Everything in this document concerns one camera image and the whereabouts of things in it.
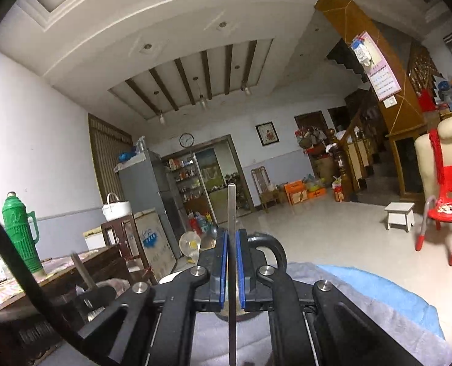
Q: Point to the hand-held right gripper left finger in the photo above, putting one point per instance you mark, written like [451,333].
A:
[221,270]

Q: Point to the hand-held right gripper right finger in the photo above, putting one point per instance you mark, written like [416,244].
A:
[241,270]

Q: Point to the grey chopstick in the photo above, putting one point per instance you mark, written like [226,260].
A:
[231,213]
[83,270]

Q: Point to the small white fan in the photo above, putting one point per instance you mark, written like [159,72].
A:
[189,244]

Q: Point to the grey tablecloth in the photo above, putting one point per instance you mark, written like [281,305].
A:
[210,341]

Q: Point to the tall backed wooden chair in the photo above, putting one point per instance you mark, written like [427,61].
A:
[265,183]

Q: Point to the glass display cabinet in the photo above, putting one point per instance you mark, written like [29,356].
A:
[186,186]

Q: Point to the orange cardboard box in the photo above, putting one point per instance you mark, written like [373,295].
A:
[316,193]
[295,193]

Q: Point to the dark wooden table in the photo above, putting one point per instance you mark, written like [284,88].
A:
[107,261]

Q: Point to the grey refrigerator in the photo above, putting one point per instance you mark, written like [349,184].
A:
[142,186]

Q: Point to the blue table cover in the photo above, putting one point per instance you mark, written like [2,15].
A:
[382,286]

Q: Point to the wooden staircase railing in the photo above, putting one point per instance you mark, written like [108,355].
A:
[348,152]

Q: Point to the pendant lamp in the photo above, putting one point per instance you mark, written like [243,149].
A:
[203,101]
[162,118]
[247,90]

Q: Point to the white small stool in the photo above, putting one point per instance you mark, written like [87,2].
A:
[400,209]

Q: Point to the green thermos flask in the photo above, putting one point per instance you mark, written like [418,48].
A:
[20,232]

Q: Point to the pile of white pieces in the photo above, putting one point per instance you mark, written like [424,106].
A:
[448,209]

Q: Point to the patterned table cloth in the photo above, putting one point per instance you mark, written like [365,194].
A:
[5,289]

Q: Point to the wooden pillar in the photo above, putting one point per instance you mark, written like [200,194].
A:
[403,122]

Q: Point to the red plastic chair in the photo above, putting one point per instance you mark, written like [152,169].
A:
[449,186]

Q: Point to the cream chair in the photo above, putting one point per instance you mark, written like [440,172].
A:
[451,141]

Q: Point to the blue white hanging ornament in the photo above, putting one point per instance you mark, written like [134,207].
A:
[361,51]

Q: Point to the brown wooden chair frame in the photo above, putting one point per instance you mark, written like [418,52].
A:
[128,223]

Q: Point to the round wall clock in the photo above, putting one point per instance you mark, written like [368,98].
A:
[186,140]

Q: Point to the framed wall picture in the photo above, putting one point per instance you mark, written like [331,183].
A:
[266,134]

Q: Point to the white light switch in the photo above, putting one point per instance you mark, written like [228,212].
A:
[390,102]

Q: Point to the pink wall calendar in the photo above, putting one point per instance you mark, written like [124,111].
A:
[384,76]

